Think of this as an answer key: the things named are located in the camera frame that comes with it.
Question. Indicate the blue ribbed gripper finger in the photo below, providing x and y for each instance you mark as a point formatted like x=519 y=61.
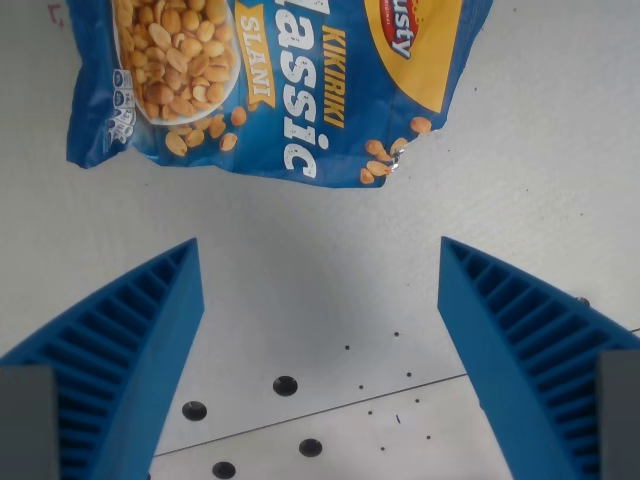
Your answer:
x=140 y=350
x=505 y=350

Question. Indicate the blue peanut snack bag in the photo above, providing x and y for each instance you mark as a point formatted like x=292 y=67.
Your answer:
x=280 y=85

